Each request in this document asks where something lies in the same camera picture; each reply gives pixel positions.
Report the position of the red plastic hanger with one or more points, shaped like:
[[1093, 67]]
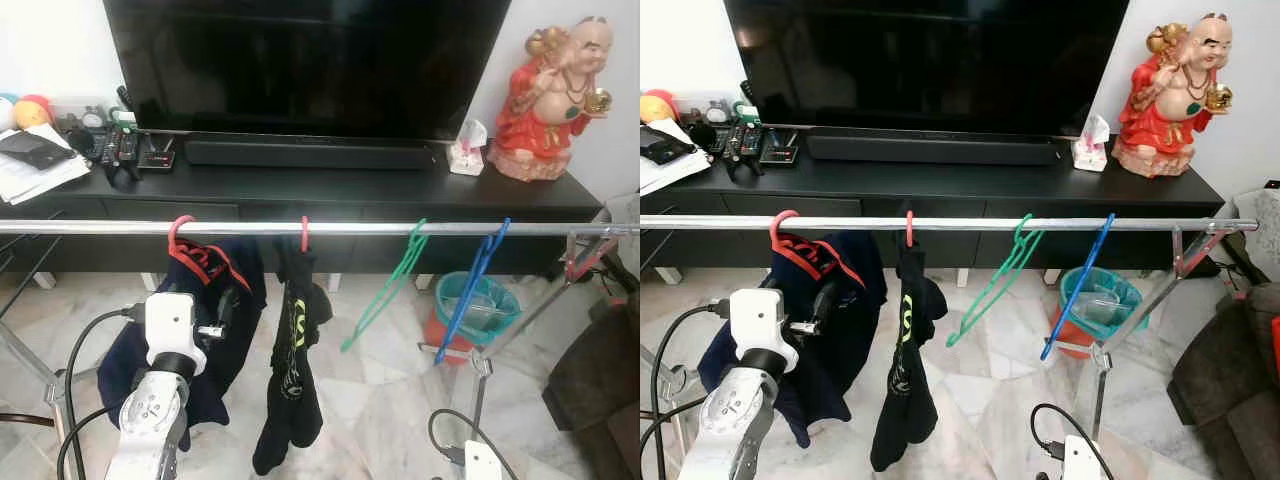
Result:
[[778, 235], [176, 240], [909, 230], [305, 235]]

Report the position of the black shirt with green logo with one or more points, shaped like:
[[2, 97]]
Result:
[[290, 400], [905, 400]]

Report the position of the navy shirt with red collar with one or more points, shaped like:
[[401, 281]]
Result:
[[120, 370], [730, 370]]

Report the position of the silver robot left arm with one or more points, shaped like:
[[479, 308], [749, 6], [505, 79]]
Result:
[[735, 430], [150, 430]]

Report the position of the green plastic hanger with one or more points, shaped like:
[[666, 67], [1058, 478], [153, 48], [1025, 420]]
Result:
[[990, 290], [385, 290]]

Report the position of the blue plastic hanger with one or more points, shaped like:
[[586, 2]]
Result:
[[470, 290], [1075, 290]]

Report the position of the silver metal clothes rack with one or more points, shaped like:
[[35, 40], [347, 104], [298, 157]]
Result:
[[1000, 223], [130, 227]]

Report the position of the black digital display box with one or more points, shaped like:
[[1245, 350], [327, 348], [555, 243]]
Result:
[[157, 160], [778, 153]]

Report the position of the black television console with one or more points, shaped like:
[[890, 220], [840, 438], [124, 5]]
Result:
[[350, 195], [1000, 190]]

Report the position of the black soundbar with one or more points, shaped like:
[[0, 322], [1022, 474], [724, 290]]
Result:
[[930, 150], [300, 153]]

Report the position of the black remote control holder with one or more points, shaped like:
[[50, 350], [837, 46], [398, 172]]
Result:
[[745, 140], [122, 145]]

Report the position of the white paper stack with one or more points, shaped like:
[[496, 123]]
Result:
[[660, 175], [40, 180]]

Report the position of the side table with lace cloth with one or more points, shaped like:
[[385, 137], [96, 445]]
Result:
[[628, 215], [1260, 230]]

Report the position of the black flat pouch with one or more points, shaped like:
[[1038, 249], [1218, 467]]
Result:
[[30, 148], [660, 148]]

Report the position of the orange yellow ball toy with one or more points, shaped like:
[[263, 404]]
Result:
[[32, 110], [657, 105]]

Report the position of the black flat television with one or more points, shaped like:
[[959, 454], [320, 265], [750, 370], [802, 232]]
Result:
[[300, 60], [930, 60]]

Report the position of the orange bin with teal bag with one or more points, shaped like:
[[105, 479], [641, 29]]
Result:
[[490, 300], [1100, 295]]

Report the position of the white pink tissue pack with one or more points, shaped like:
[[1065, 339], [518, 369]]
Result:
[[467, 150], [1090, 148]]

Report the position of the white blue ball toy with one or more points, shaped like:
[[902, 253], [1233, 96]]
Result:
[[5, 112]]

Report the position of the red laughing Buddha statue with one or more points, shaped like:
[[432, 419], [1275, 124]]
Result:
[[1165, 110], [545, 110]]

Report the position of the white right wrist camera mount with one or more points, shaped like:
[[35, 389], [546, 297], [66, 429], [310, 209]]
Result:
[[482, 462], [1078, 458]]

